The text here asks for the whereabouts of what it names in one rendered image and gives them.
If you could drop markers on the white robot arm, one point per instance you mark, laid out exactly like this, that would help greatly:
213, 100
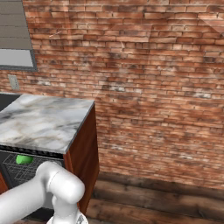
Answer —
55, 186

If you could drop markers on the green cup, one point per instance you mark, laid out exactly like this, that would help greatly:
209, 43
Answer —
24, 159

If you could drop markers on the brown wooden counter cabinet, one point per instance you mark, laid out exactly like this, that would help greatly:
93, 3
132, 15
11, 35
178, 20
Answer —
84, 154

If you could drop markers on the grey window with blinds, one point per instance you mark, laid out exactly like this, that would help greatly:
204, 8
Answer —
14, 32

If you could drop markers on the grey wall outlet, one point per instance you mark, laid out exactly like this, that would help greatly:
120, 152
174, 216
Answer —
13, 82

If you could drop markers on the black hob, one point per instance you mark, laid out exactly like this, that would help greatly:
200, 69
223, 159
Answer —
6, 100

